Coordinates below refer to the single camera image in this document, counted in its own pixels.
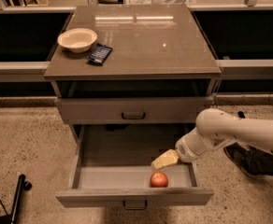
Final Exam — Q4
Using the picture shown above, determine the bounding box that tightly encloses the white paper bowl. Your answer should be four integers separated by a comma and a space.
57, 28, 97, 53

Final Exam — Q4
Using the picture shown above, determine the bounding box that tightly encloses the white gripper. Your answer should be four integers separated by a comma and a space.
151, 133, 201, 170

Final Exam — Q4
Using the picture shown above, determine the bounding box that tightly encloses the blue snack packet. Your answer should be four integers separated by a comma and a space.
88, 44, 112, 65

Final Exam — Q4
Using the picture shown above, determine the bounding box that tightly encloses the closed top drawer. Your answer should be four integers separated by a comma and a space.
56, 97, 213, 124

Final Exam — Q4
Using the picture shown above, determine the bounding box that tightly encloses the grey drawer cabinet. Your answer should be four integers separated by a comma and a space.
43, 4, 223, 133

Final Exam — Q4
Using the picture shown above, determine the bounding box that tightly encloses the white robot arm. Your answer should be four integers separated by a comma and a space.
151, 108, 273, 170

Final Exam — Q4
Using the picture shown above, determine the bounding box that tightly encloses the red apple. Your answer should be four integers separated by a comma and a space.
150, 172, 168, 188

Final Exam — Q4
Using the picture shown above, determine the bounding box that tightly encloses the dark trouser leg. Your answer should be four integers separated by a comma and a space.
246, 149, 273, 175

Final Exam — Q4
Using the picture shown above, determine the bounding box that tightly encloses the black chair leg right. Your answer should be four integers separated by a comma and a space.
237, 111, 246, 119

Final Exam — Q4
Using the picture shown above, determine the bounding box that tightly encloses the black stand leg left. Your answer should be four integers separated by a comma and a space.
0, 174, 32, 224

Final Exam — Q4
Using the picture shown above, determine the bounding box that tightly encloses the black shoe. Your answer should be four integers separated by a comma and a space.
223, 143, 257, 177

